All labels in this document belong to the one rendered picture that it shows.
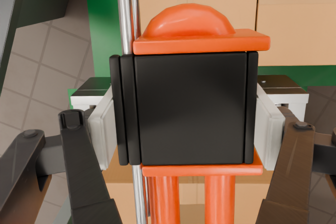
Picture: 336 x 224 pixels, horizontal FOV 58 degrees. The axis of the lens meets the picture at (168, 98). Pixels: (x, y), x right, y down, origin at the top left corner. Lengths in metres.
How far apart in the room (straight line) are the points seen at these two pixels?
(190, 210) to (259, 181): 0.39
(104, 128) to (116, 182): 0.48
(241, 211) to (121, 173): 0.25
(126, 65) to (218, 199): 0.11
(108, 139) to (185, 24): 0.08
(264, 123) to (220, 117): 0.03
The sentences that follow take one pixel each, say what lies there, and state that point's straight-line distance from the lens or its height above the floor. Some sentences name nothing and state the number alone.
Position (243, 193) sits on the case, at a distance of 0.64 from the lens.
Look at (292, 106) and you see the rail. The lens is 0.97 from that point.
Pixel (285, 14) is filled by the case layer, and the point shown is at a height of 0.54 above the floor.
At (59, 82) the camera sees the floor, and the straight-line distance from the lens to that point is 1.63.
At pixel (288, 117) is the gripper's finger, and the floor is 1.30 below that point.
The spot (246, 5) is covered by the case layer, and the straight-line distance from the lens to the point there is 0.93.
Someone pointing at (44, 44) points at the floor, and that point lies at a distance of 1.61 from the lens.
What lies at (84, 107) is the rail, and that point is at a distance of 0.96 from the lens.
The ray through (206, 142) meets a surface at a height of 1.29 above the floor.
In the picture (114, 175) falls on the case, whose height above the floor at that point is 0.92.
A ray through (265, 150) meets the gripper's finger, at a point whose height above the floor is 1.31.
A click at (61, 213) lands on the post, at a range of 1.40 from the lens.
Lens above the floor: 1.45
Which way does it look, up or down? 70 degrees down
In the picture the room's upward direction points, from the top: 173 degrees counter-clockwise
